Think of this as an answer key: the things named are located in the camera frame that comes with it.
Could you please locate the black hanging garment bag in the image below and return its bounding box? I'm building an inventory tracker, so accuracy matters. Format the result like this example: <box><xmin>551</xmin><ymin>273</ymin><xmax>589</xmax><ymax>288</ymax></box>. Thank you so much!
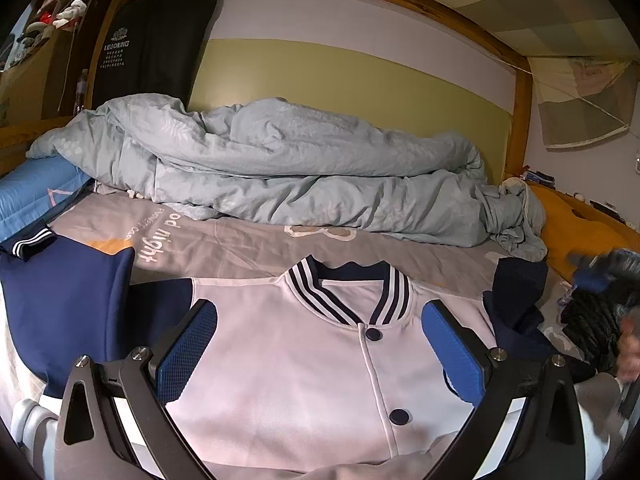
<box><xmin>92</xmin><ymin>0</ymin><xmax>218</xmax><ymax>111</ymax></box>

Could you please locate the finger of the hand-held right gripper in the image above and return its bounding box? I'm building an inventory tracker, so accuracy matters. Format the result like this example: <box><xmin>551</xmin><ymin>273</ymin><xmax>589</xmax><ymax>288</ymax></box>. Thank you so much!
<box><xmin>570</xmin><ymin>247</ymin><xmax>640</xmax><ymax>295</ymax></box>

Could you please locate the hanging checkered cloth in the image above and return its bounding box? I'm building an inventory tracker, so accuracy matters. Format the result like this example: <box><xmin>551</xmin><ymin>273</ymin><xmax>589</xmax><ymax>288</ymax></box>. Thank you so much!
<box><xmin>527</xmin><ymin>55</ymin><xmax>640</xmax><ymax>150</ymax></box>

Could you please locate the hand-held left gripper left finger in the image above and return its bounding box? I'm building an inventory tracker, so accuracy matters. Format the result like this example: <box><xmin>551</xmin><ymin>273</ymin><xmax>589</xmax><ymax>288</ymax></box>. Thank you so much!
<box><xmin>52</xmin><ymin>297</ymin><xmax>218</xmax><ymax>480</ymax></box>

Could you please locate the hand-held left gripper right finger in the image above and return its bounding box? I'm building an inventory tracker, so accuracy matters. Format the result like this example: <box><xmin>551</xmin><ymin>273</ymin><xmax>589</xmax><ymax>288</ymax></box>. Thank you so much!
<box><xmin>421</xmin><ymin>299</ymin><xmax>588</xmax><ymax>480</ymax></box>

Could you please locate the wooden shelf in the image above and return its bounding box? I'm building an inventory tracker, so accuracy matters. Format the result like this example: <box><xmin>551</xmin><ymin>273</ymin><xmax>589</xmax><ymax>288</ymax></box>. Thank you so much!
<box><xmin>0</xmin><ymin>0</ymin><xmax>116</xmax><ymax>131</ymax></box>

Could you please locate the clear plastic bottle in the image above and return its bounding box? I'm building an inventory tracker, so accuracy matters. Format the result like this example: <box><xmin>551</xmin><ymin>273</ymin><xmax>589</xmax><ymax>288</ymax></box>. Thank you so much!
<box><xmin>75</xmin><ymin>69</ymin><xmax>90</xmax><ymax>113</ymax></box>

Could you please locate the wooden bunk bed frame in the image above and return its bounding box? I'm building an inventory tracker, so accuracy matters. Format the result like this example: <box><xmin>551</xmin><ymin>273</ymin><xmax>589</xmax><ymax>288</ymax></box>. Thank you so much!
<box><xmin>0</xmin><ymin>0</ymin><xmax>640</xmax><ymax>241</ymax></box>

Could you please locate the blue pillow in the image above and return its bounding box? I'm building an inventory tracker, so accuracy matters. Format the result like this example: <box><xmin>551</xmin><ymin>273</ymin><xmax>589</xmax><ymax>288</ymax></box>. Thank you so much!
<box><xmin>0</xmin><ymin>156</ymin><xmax>93</xmax><ymax>246</ymax></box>

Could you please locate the white navy varsity jacket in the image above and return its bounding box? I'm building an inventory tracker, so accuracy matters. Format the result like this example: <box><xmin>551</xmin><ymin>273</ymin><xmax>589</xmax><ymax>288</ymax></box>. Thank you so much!
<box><xmin>0</xmin><ymin>227</ymin><xmax>596</xmax><ymax>480</ymax></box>
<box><xmin>0</xmin><ymin>190</ymin><xmax>631</xmax><ymax>480</ymax></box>

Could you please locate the black puffer jacket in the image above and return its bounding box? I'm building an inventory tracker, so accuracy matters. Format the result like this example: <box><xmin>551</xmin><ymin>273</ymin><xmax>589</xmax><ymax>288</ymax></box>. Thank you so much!
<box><xmin>560</xmin><ymin>287</ymin><xmax>626</xmax><ymax>373</ymax></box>

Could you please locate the checkered canopy cloth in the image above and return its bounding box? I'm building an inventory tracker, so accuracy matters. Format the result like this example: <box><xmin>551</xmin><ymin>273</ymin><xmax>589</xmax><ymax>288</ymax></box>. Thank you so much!
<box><xmin>370</xmin><ymin>0</ymin><xmax>640</xmax><ymax>61</ymax></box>

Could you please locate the person's right hand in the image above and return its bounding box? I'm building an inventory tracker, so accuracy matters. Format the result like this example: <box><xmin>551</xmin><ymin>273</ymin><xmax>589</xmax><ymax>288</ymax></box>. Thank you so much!
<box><xmin>616</xmin><ymin>330</ymin><xmax>640</xmax><ymax>387</ymax></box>

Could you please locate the white plush toy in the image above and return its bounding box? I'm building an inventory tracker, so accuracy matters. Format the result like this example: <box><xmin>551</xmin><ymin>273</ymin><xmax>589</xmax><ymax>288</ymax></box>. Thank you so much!
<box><xmin>52</xmin><ymin>0</ymin><xmax>87</xmax><ymax>28</ymax></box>

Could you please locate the grey crumpled duvet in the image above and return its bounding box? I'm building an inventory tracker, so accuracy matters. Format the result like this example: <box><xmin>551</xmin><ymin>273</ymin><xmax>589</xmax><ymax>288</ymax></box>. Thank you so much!
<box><xmin>25</xmin><ymin>94</ymin><xmax>548</xmax><ymax>261</ymax></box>

